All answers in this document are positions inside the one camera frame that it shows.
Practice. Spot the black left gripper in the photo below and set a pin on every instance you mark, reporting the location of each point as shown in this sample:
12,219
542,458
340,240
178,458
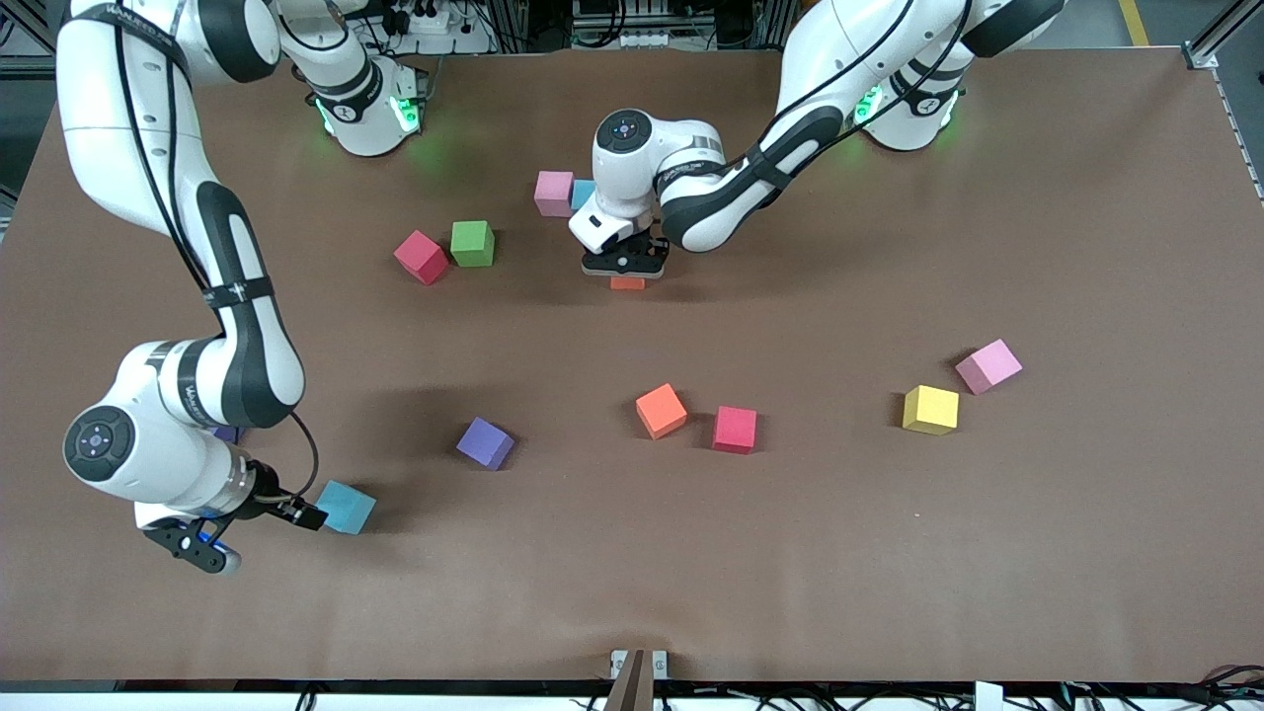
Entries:
635,245

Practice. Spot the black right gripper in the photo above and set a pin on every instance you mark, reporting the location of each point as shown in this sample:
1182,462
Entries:
269,491

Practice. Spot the cyan foam cube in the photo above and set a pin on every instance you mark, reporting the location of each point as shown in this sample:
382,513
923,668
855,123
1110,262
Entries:
351,509
583,195

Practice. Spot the orange foam cube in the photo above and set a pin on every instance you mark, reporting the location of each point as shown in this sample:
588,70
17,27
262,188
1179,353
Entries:
627,284
661,411

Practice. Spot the pink foam cube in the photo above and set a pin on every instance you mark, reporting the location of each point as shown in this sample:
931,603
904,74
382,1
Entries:
553,194
987,366

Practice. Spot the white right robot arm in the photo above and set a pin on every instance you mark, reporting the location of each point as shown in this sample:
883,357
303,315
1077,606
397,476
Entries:
128,148

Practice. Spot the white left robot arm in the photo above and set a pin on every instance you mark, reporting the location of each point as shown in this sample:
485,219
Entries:
632,168

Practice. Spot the purple foam cube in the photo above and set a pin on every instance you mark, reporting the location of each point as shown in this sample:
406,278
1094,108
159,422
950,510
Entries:
230,434
485,443

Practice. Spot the green foam cube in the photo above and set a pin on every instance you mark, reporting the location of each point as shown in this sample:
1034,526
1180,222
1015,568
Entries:
472,244

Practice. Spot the white electrical box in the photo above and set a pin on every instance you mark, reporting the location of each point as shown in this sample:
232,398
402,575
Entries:
642,39

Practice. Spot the red foam cube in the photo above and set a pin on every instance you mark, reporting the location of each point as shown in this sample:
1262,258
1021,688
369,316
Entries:
422,259
735,430

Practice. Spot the white power strip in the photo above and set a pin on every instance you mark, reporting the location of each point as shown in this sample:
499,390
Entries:
439,39

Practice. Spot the brown table cover sheet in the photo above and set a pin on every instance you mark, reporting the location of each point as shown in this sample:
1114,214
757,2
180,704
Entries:
632,553

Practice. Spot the yellow foam cube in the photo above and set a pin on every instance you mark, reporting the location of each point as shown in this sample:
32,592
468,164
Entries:
930,410

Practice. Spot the silver bracket with brown post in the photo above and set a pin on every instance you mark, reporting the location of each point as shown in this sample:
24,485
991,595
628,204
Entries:
637,681

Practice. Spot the aluminium frame profile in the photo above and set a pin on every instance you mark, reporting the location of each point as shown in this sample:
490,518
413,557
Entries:
1203,51

